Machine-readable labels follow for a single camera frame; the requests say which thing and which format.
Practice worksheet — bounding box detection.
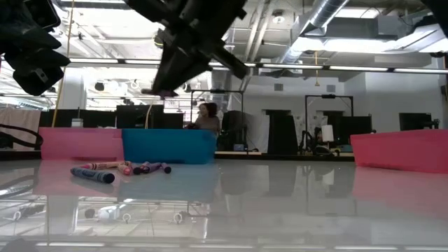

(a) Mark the person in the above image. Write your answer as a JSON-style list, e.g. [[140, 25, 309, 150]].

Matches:
[[187, 101, 222, 136]]

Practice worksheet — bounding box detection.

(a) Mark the long ceiling light strip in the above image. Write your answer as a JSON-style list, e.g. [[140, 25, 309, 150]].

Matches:
[[68, 57, 258, 68], [262, 63, 448, 75]]

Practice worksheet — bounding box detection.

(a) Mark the small pink plastic tray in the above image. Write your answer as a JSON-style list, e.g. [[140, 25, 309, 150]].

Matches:
[[349, 128, 448, 175]]

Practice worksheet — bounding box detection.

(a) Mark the beige curtain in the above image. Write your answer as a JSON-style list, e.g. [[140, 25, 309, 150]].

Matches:
[[0, 106, 42, 151]]

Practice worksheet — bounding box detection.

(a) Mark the yellow hanging cable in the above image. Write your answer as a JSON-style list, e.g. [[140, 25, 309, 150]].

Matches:
[[51, 0, 76, 129]]

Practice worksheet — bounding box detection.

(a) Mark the black partition wall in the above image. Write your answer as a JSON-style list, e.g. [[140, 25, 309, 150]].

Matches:
[[38, 104, 186, 130]]

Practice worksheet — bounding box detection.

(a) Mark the white paper roll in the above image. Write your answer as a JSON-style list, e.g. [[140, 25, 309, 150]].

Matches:
[[321, 125, 335, 144]]

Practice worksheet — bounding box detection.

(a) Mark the black monitor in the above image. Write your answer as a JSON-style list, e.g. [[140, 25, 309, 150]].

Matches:
[[398, 112, 441, 130], [332, 115, 372, 145]]

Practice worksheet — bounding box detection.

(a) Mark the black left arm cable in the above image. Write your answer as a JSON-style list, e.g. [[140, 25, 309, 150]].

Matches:
[[0, 124, 43, 150]]

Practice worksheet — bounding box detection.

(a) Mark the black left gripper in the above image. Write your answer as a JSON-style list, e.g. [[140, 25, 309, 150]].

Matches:
[[3, 48, 71, 96]]

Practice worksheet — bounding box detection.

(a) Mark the large pink plastic tray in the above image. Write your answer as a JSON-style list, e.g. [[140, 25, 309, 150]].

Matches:
[[39, 127, 125, 162]]

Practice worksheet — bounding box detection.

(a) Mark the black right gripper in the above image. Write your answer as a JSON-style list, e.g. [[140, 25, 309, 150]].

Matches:
[[124, 0, 249, 92]]

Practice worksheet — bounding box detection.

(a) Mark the blue plastic tray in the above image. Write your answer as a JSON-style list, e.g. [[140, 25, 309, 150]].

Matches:
[[121, 128, 218, 165]]

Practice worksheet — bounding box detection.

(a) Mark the black cabinet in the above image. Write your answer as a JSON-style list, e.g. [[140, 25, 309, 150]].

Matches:
[[266, 110, 298, 155]]

